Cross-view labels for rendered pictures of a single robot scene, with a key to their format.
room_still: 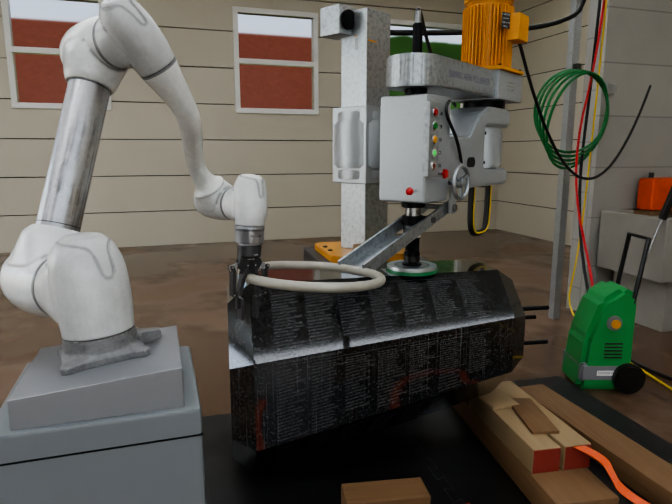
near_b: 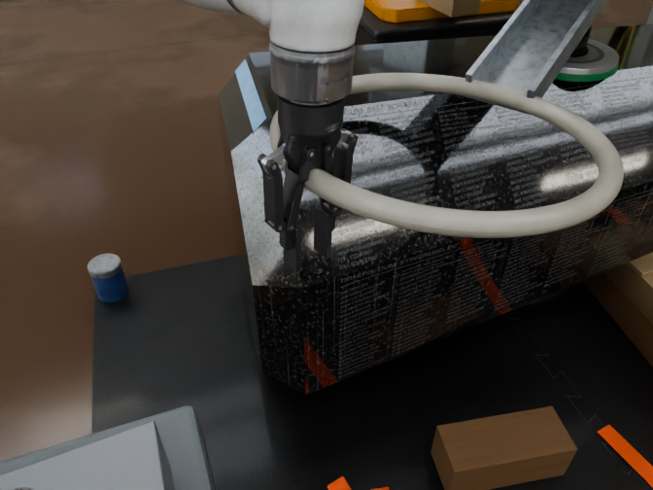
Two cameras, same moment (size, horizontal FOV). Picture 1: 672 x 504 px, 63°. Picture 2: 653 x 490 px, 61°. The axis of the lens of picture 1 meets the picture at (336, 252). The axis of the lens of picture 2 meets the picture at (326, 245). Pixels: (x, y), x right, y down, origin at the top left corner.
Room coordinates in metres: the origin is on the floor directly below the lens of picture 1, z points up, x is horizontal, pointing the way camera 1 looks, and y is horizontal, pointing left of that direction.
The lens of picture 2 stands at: (1.08, 0.28, 1.30)
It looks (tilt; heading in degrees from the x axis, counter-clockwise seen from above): 40 degrees down; 357
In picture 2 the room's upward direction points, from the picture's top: straight up
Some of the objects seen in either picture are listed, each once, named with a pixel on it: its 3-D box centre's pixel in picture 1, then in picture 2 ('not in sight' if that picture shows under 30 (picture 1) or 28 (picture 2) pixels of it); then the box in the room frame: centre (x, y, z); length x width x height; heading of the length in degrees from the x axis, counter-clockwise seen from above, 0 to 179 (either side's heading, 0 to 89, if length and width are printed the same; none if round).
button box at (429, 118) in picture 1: (431, 139); not in sight; (2.17, -0.37, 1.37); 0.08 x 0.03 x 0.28; 141
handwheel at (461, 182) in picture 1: (453, 182); not in sight; (2.31, -0.49, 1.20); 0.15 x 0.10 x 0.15; 141
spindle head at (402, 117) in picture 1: (424, 152); not in sight; (2.36, -0.37, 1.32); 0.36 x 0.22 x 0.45; 141
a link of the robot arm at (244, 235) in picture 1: (249, 235); (311, 68); (1.67, 0.27, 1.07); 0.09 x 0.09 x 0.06
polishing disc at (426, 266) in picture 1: (411, 265); (567, 52); (2.29, -0.32, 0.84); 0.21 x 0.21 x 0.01
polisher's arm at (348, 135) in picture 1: (398, 144); not in sight; (3.02, -0.34, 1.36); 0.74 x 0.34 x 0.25; 62
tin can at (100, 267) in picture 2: not in sight; (109, 278); (2.42, 0.92, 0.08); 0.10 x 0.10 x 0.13
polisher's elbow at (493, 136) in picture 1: (481, 148); not in sight; (2.81, -0.73, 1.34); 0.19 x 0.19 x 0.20
